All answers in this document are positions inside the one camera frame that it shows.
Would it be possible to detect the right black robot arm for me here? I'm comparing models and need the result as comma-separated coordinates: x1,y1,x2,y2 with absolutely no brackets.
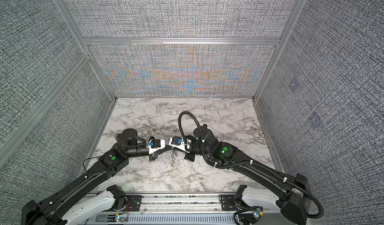
186,125,311,225

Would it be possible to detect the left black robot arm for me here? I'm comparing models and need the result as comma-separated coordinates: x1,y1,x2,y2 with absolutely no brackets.
21,129,172,225

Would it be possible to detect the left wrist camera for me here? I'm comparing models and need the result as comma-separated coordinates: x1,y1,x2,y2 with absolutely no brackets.
147,139,166,155

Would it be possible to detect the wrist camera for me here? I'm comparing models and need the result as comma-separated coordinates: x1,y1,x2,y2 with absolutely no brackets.
169,136,192,153
147,139,166,155

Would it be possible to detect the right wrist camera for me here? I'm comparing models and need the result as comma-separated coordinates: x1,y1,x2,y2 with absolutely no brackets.
169,136,192,153

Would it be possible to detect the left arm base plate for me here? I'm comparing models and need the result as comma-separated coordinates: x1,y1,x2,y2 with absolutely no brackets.
104,195,143,213

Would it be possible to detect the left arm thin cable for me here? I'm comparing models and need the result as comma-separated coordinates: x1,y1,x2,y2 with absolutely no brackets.
82,155,103,178

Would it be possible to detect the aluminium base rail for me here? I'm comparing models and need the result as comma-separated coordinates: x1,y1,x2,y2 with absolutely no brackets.
76,187,296,225

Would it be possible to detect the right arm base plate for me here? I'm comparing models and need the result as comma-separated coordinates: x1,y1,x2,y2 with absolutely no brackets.
219,194,252,212

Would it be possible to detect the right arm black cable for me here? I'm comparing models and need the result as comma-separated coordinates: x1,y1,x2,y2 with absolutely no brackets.
178,111,325,220

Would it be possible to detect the aluminium enclosure frame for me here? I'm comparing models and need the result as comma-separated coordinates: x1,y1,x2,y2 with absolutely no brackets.
1,0,307,166

